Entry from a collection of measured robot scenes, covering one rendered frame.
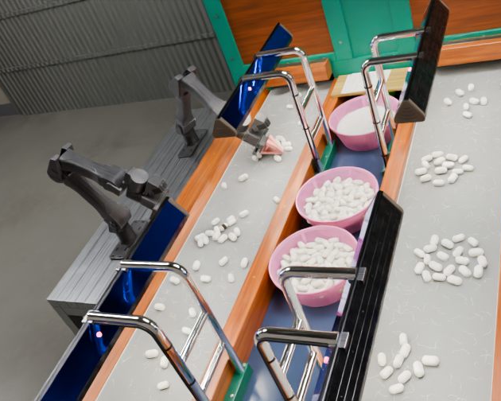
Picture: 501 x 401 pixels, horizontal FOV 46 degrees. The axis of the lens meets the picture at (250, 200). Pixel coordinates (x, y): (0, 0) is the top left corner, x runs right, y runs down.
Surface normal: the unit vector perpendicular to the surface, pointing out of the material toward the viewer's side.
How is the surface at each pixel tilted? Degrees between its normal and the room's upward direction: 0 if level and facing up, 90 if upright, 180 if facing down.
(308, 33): 90
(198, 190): 0
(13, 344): 0
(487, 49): 90
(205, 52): 90
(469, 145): 0
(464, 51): 90
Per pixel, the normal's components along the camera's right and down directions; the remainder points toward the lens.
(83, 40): -0.33, 0.67
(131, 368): -0.32, -0.74
